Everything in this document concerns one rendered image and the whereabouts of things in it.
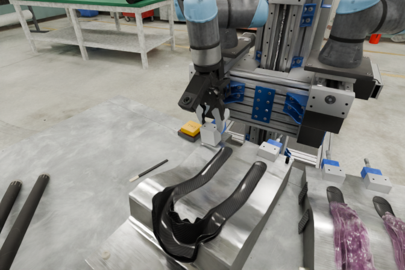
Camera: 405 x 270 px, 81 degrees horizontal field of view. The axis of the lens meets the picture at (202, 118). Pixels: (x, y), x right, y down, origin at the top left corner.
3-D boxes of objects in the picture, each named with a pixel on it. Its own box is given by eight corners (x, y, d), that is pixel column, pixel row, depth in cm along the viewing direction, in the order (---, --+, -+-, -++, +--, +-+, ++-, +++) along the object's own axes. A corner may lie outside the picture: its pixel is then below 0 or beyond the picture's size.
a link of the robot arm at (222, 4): (222, 25, 72) (228, 34, 63) (184, 25, 71) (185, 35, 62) (223, -5, 67) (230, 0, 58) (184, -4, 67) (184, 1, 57)
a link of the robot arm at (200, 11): (213, -9, 57) (219, -5, 50) (217, 37, 63) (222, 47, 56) (181, -4, 57) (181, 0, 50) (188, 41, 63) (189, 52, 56)
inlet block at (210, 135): (223, 120, 82) (222, 106, 79) (235, 123, 79) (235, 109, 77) (201, 141, 74) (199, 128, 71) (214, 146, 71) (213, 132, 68)
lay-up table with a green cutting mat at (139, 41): (75, 37, 505) (59, -18, 448) (178, 49, 438) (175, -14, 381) (26, 53, 416) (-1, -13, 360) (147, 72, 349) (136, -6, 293)
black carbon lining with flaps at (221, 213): (222, 149, 75) (224, 125, 69) (272, 171, 67) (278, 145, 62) (138, 237, 51) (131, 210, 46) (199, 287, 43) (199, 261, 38)
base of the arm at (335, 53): (319, 52, 101) (326, 28, 95) (360, 58, 95) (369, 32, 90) (316, 64, 90) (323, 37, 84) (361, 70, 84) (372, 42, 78)
